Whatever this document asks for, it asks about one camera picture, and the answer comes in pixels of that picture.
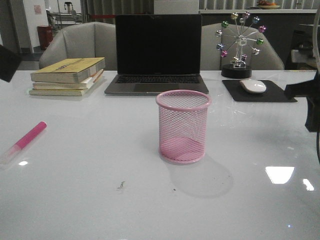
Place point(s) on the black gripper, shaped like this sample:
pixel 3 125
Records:
pixel 311 90
pixel 9 63

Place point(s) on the pink highlighter pen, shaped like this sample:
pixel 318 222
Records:
pixel 13 151

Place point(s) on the pink mesh pen holder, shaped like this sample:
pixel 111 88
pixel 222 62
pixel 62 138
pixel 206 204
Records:
pixel 182 125

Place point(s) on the bottom pale book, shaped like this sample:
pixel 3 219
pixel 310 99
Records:
pixel 58 92

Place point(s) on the red trash bin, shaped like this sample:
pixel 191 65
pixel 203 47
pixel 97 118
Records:
pixel 45 36

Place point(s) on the top yellow book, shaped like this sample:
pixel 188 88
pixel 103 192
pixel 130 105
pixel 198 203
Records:
pixel 70 70

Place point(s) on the white computer mouse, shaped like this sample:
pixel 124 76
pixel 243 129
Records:
pixel 253 86

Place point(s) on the metal cart in background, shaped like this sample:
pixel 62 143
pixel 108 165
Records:
pixel 63 13

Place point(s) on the black mouse pad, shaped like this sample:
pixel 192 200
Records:
pixel 273 93

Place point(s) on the middle cream book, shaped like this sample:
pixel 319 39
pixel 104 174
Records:
pixel 85 84

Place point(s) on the left grey armchair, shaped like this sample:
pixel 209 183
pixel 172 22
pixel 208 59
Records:
pixel 85 40

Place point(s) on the grey armchair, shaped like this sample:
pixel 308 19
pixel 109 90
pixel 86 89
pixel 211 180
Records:
pixel 218 51
pixel 85 40

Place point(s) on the ferris wheel desk ornament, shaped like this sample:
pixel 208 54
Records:
pixel 237 67

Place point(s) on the fruit bowl on counter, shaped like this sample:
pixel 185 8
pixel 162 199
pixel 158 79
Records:
pixel 267 5

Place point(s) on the right grey armchair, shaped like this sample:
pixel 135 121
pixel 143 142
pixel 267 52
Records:
pixel 218 51

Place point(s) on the grey open laptop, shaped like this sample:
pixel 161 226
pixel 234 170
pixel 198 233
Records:
pixel 157 53

